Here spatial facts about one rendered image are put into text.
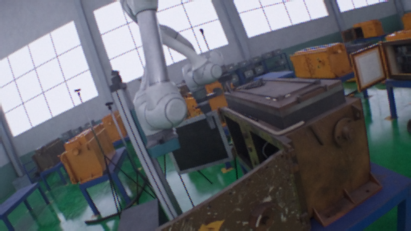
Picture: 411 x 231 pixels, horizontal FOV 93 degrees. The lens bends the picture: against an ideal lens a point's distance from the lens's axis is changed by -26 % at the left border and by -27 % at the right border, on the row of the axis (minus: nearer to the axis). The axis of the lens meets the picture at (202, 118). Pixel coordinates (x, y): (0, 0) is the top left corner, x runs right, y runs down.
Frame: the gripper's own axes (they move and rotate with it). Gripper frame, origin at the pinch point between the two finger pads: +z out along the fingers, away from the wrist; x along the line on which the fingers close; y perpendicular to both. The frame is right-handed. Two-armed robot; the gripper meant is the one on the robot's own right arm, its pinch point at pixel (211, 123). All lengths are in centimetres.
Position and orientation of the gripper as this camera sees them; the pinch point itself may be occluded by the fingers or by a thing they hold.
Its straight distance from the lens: 155.6
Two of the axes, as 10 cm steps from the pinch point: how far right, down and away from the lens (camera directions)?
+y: -9.2, 3.7, -1.0
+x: 1.6, 1.4, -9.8
